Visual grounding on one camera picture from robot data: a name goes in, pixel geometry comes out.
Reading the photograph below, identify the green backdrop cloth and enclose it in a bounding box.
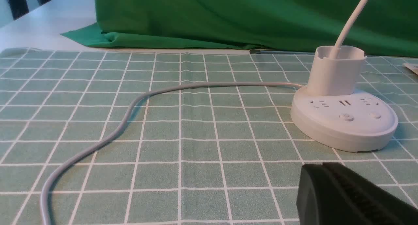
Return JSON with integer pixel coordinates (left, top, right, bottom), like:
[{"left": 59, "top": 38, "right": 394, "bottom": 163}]
[{"left": 63, "top": 0, "right": 418, "bottom": 57}]

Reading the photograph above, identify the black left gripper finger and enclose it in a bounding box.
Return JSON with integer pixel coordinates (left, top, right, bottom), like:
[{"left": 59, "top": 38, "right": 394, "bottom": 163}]
[{"left": 297, "top": 162, "right": 418, "bottom": 225}]

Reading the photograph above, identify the green checkered tablecloth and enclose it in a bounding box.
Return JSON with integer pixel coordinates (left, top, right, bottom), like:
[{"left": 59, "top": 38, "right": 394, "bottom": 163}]
[{"left": 0, "top": 48, "right": 417, "bottom": 225}]

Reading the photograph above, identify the grey lamp power cable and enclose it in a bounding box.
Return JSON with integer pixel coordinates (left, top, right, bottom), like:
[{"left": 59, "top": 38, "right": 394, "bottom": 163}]
[{"left": 40, "top": 82, "right": 304, "bottom": 225}]

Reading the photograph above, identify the white desk lamp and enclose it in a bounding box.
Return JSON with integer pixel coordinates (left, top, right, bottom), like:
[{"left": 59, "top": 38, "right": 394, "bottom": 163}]
[{"left": 291, "top": 0, "right": 398, "bottom": 152}]

